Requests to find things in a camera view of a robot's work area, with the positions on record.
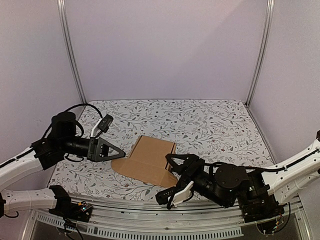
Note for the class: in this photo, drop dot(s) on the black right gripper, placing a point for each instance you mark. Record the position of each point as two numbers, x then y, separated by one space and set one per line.
189 170

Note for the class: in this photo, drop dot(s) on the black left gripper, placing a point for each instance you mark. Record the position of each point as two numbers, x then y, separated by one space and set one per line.
103 147

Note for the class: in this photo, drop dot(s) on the brown cardboard box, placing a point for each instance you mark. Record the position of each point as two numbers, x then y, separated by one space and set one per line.
147 162

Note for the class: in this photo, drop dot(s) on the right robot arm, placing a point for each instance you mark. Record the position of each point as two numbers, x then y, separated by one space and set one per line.
260 192

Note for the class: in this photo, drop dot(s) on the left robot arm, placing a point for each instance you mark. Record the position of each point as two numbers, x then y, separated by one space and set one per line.
46 153

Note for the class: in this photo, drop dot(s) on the floral patterned table mat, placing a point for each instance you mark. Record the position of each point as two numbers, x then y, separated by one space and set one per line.
215 130

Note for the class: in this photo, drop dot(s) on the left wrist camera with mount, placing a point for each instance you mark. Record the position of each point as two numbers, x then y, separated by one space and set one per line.
101 126

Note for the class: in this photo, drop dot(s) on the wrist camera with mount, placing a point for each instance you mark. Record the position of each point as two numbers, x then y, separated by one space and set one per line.
101 126
175 195

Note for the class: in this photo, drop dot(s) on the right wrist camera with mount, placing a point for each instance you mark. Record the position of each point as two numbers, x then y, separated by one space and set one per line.
175 195

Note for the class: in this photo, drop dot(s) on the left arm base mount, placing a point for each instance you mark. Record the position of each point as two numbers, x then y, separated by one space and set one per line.
80 211

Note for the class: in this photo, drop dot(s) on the aluminium front rail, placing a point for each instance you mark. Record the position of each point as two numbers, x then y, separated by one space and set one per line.
119 219

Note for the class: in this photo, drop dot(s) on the left aluminium frame post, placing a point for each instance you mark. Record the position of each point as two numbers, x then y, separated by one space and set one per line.
61 6

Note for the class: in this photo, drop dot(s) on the aluminium frame post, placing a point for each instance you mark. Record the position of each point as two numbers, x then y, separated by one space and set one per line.
61 6
262 51

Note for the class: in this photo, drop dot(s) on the right aluminium frame post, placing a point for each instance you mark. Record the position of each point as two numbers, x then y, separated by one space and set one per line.
262 51

